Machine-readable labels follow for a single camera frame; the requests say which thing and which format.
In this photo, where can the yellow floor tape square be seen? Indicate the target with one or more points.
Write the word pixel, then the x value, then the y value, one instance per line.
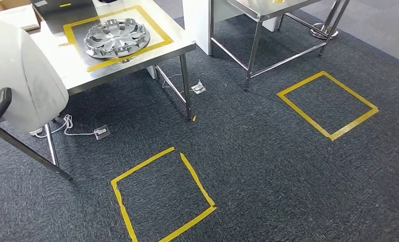
pixel 354 124
pixel 146 164

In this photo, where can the silver wheel hubcap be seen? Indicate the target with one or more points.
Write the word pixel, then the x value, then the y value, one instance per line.
pixel 116 36

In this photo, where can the steel frame table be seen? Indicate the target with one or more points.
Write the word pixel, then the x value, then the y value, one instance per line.
pixel 243 8

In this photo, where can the white upright panel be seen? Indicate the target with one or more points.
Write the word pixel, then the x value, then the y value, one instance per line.
pixel 196 23

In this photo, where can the white curved plastic part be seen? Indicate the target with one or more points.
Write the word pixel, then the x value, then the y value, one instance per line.
pixel 19 73

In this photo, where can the yellow tape rectangle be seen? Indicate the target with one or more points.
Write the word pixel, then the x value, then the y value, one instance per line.
pixel 68 33

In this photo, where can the white power adaptor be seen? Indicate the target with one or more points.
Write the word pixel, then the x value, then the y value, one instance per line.
pixel 36 132

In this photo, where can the steel workbench table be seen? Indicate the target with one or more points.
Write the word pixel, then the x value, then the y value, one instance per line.
pixel 59 66

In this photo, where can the open cardboard box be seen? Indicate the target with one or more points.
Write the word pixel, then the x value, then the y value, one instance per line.
pixel 17 16

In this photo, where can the steel stanchion base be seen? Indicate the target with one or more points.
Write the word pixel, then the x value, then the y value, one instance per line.
pixel 323 33

